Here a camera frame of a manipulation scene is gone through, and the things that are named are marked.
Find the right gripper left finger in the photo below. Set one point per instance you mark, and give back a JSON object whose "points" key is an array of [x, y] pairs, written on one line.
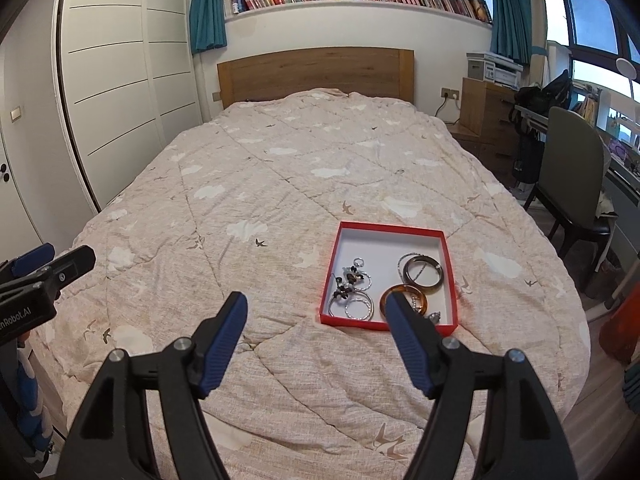
{"points": [[111, 433]]}

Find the dark olive bangle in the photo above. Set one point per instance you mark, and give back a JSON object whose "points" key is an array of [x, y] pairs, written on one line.
{"points": [[423, 272]]}

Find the red shallow jewelry box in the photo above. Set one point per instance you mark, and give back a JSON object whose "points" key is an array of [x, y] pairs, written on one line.
{"points": [[365, 263]]}

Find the white door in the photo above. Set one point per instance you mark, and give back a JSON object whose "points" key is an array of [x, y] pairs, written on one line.
{"points": [[18, 234]]}

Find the silver charm pendant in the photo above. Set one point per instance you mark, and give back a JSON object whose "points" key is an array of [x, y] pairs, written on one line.
{"points": [[434, 317]]}

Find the pink cloud-print quilt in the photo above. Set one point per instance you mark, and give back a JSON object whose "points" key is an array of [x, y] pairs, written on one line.
{"points": [[252, 202]]}

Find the white sliding wardrobe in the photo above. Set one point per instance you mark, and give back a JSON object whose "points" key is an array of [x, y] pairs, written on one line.
{"points": [[128, 85]]}

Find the grey office chair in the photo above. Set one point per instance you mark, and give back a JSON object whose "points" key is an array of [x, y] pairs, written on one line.
{"points": [[570, 182]]}

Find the wooden nightstand dresser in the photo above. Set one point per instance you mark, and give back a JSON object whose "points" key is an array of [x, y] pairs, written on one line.
{"points": [[484, 128]]}

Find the teal left curtain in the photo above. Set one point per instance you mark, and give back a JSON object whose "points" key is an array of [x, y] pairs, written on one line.
{"points": [[206, 25]]}

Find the teal curtain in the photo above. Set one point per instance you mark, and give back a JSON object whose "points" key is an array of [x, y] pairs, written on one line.
{"points": [[206, 25], [511, 34]]}

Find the black bag on desk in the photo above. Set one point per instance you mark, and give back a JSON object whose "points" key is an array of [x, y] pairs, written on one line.
{"points": [[541, 100]]}

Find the white printer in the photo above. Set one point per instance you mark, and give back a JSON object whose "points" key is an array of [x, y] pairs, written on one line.
{"points": [[491, 67]]}

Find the wooden headboard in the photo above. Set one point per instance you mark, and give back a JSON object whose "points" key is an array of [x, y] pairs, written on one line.
{"points": [[371, 71]]}

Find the teal right curtain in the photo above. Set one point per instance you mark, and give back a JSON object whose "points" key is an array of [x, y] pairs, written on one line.
{"points": [[511, 34]]}

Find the black door handle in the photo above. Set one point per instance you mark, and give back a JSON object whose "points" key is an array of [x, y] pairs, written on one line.
{"points": [[5, 172]]}

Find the wall light switch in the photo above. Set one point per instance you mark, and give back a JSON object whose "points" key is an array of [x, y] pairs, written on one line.
{"points": [[16, 114]]}

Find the wall power socket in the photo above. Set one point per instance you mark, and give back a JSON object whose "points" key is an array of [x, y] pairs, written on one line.
{"points": [[447, 93]]}

